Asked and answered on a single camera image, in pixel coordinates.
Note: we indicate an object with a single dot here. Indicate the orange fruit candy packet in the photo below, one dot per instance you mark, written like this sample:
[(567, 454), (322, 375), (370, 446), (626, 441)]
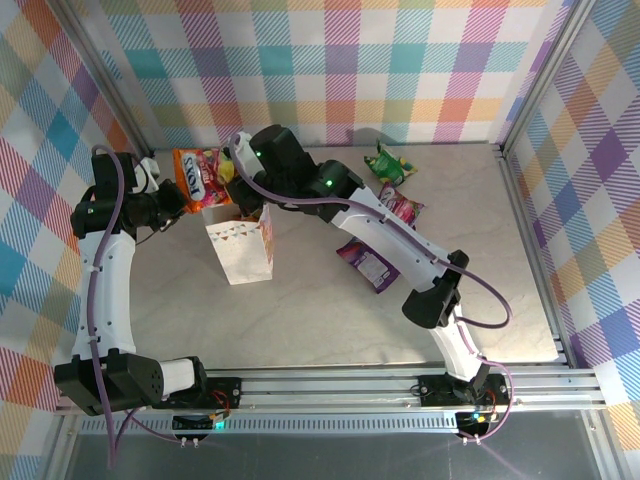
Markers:
[(197, 180)]

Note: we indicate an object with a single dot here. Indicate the green snack packet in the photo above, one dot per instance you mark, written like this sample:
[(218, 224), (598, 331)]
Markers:
[(390, 167)]

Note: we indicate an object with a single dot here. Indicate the animal print paper bag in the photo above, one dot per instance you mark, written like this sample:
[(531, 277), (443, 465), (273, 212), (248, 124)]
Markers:
[(242, 255)]

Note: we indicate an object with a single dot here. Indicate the pink snack packet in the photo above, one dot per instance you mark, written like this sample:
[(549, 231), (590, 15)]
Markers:
[(402, 205)]

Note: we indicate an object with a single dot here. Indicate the purple snack packet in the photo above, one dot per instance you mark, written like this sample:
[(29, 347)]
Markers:
[(372, 267)]

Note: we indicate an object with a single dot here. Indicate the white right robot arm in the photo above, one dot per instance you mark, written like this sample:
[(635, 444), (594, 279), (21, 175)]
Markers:
[(390, 235)]

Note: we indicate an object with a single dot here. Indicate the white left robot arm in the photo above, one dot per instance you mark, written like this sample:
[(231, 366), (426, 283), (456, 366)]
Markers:
[(107, 295)]

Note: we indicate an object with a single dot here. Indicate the left controller board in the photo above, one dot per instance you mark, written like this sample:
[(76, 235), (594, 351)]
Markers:
[(192, 424)]

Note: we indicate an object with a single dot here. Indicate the controller board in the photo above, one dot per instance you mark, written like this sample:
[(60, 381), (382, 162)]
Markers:
[(192, 424), (475, 420)]

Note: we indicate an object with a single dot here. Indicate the perforated metal strip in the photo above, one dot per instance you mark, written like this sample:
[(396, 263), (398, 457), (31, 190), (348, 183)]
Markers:
[(325, 425)]

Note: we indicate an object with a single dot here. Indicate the right controller board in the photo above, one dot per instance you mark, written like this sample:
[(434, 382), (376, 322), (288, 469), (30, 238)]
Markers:
[(475, 420)]

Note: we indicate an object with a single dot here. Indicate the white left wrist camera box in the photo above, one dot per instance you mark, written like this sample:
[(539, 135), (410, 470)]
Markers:
[(147, 172)]

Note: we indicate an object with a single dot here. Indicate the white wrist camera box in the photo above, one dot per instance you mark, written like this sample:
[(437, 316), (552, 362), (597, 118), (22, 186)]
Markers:
[(147, 172), (242, 147)]

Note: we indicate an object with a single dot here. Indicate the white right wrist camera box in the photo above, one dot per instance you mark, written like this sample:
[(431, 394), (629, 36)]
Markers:
[(242, 147)]

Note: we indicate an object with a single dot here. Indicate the aluminium frame post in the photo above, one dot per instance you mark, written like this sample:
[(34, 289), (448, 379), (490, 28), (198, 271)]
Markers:
[(545, 75), (107, 75)]

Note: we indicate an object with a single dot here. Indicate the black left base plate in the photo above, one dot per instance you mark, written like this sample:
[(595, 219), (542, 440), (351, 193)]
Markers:
[(225, 392)]

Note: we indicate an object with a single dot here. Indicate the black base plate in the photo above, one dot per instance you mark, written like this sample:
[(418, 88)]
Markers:
[(225, 392), (435, 392)]

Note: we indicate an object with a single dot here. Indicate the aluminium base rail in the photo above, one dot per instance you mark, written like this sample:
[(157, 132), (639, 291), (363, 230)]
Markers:
[(325, 390)]

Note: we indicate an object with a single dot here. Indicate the aluminium side rail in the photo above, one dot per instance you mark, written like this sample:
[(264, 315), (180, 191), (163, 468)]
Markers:
[(537, 250)]

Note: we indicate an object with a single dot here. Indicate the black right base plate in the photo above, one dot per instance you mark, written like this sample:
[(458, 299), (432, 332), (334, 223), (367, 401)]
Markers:
[(435, 392)]

